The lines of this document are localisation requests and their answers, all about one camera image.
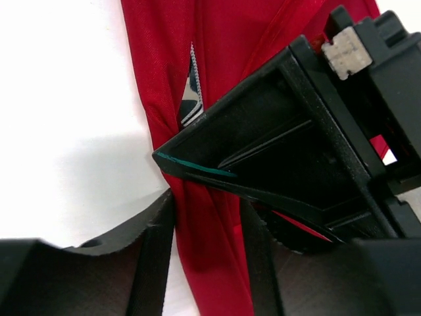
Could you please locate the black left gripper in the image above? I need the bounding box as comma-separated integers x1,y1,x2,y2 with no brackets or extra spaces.
315,6,420,237

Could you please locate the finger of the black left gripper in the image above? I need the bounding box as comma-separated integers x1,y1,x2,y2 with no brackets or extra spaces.
153,36,402,244

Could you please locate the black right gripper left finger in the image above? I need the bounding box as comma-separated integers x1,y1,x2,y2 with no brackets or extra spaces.
1,191,174,315

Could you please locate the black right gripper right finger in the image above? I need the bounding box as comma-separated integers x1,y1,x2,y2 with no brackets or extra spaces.
240,200,420,315

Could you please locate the red cloth napkin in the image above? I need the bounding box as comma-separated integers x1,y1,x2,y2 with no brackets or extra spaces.
120,0,399,316

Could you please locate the pink handled knife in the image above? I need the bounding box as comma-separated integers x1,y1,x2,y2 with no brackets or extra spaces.
178,44,204,128

